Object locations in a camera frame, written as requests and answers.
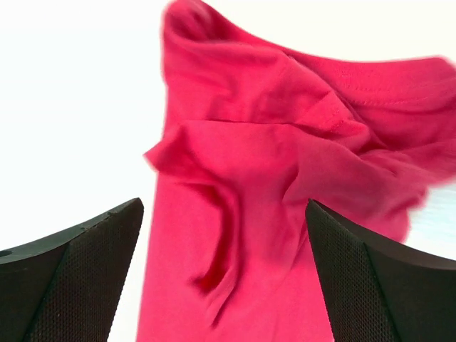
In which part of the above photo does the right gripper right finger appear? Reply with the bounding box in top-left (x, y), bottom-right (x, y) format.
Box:
top-left (306, 200), bottom-right (455, 342)

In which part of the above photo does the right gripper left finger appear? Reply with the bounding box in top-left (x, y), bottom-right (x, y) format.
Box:
top-left (1, 198), bottom-right (144, 342)

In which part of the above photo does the red t-shirt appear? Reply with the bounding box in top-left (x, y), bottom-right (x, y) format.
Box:
top-left (138, 1), bottom-right (455, 341)

